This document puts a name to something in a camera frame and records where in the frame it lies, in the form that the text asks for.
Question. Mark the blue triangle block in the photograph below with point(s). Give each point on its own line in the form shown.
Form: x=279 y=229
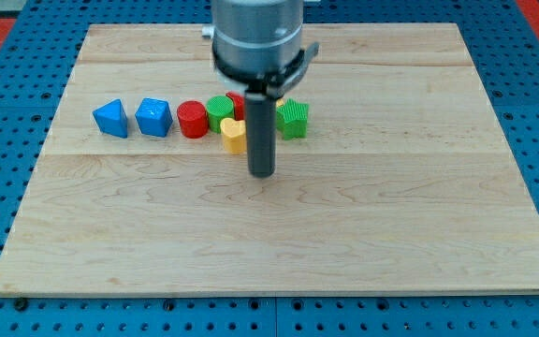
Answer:
x=111 y=119

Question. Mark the blue cube block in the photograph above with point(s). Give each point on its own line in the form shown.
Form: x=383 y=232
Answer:
x=154 y=117

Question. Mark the yellow heart block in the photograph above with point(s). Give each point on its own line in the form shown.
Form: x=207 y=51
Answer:
x=233 y=135

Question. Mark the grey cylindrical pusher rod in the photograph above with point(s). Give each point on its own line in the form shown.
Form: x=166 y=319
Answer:
x=260 y=123

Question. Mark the wooden board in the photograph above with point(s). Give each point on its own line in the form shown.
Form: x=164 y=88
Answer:
x=403 y=186

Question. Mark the green star block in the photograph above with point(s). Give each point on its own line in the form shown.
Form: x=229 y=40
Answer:
x=292 y=119

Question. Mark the green cylinder block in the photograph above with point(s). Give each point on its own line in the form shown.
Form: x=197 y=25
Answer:
x=218 y=108

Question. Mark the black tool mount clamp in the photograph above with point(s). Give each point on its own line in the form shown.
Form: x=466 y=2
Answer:
x=274 y=84

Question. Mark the red cylinder block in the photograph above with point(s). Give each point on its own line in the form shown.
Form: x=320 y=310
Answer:
x=193 y=119

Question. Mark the red block behind rod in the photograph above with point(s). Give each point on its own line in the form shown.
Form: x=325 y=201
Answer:
x=238 y=105

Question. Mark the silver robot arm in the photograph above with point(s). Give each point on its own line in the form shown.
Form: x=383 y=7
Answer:
x=257 y=44

